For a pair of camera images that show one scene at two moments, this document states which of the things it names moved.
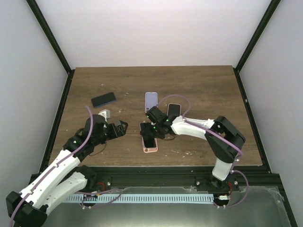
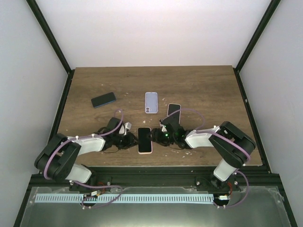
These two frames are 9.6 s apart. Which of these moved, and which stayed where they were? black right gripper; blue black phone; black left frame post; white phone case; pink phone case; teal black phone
Moved: pink phone case; black right gripper
Stayed: teal black phone; black left frame post; blue black phone; white phone case
